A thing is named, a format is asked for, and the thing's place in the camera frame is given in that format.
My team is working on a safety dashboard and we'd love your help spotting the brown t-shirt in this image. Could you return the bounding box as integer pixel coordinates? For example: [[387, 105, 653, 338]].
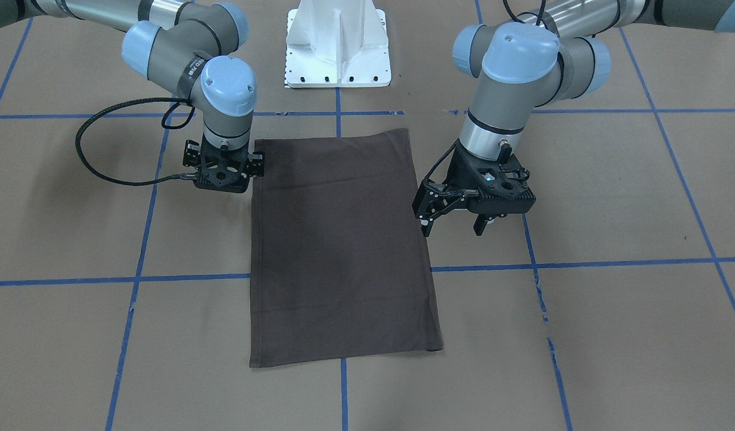
[[250, 128, 444, 368]]

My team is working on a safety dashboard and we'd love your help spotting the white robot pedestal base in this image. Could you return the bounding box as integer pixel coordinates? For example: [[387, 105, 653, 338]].
[[284, 1, 392, 89]]

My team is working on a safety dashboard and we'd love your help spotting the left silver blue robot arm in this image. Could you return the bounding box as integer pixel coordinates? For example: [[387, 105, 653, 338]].
[[413, 1, 735, 236]]

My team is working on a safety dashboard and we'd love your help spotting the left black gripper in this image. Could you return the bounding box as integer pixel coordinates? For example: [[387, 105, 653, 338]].
[[412, 141, 536, 237]]

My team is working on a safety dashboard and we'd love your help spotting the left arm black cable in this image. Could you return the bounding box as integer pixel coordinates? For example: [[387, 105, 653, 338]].
[[502, 0, 560, 31]]

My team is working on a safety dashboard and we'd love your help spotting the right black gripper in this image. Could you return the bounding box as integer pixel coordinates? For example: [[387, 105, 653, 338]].
[[183, 138, 265, 193]]

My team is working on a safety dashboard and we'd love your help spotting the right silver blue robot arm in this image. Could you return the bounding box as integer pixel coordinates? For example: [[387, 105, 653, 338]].
[[0, 1, 264, 193]]

